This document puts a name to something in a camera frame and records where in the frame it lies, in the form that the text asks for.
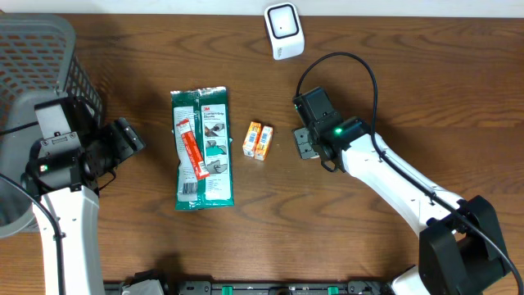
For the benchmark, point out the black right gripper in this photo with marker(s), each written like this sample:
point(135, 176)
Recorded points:
point(300, 135)

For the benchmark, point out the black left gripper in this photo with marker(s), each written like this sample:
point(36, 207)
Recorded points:
point(125, 138)

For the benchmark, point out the orange small box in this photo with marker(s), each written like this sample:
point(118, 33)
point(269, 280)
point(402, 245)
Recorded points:
point(262, 147)
point(252, 137)

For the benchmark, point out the red white snack stick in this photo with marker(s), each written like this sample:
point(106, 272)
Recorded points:
point(193, 151)

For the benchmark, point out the green white snack bag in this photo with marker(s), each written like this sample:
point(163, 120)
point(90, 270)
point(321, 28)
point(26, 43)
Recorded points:
point(202, 140)

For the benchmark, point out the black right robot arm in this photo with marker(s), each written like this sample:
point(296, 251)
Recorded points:
point(461, 247)

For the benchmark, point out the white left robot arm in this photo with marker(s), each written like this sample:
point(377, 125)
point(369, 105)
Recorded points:
point(63, 169)

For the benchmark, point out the white barcode scanner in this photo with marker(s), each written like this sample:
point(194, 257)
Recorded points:
point(284, 29)

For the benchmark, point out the grey plastic basket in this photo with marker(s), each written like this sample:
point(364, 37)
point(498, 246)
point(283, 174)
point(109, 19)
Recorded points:
point(38, 64)

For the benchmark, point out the black mounting rail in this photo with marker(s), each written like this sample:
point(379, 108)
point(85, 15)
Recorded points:
point(361, 287)

